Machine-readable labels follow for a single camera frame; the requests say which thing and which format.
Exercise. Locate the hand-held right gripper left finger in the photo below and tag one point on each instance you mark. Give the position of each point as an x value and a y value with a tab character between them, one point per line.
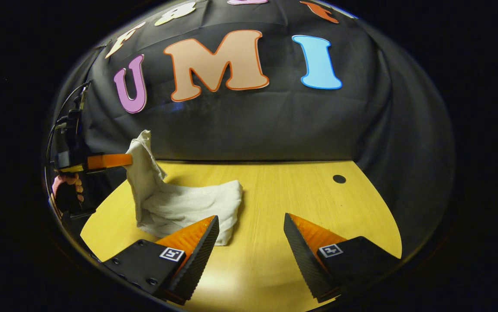
199	255

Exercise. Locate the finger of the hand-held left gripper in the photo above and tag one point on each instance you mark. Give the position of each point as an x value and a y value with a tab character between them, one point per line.
110	160

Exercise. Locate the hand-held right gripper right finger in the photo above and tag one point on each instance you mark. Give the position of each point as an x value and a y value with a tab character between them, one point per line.
303	255

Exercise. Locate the cream white jeans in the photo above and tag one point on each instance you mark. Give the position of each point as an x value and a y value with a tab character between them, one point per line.
179	203

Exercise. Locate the black backdrop cloth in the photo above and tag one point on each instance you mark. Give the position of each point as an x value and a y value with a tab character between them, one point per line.
253	125

